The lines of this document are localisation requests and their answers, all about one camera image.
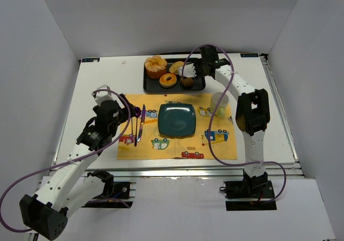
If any purple iridescent spoon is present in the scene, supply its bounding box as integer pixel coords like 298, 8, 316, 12
134, 107, 141, 147

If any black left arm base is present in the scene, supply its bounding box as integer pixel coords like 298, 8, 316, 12
83, 169, 134, 209

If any left blue corner label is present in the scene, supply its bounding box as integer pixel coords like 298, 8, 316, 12
81, 58, 100, 63

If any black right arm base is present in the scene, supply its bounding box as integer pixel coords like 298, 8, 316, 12
219, 181, 277, 211

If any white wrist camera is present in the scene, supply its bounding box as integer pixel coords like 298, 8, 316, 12
178, 62, 197, 78
92, 84, 114, 106

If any orange glazed donut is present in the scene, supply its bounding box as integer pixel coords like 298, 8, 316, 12
159, 73, 177, 88

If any sliced seeded bread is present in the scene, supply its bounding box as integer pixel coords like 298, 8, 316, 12
169, 61, 184, 75

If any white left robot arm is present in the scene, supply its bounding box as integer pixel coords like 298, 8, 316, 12
19, 89, 135, 240

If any yellow vehicle print placemat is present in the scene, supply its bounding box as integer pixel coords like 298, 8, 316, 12
117, 94, 238, 160

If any blue corner label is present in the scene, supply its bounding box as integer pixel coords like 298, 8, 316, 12
81, 58, 100, 63
240, 53, 259, 58

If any right blue corner label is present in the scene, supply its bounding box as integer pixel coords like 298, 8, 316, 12
240, 53, 259, 58

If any pale yellow mug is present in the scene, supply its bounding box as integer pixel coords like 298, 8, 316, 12
210, 92, 229, 117

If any brown chocolate muffin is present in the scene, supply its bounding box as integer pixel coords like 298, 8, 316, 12
180, 77, 194, 88

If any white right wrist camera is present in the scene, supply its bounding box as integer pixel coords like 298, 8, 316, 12
178, 62, 197, 78

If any iridescent table knife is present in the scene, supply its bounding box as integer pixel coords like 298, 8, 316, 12
137, 105, 146, 142

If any teal square plate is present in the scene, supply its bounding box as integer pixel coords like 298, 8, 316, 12
157, 103, 196, 138

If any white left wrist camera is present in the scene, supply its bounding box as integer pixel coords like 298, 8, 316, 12
92, 84, 114, 106

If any black baking tray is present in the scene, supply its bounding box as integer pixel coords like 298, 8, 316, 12
142, 57, 207, 94

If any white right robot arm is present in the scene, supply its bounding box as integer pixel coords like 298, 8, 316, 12
194, 45, 270, 197

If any large orange swirl bun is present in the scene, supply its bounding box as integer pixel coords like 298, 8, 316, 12
144, 55, 167, 80

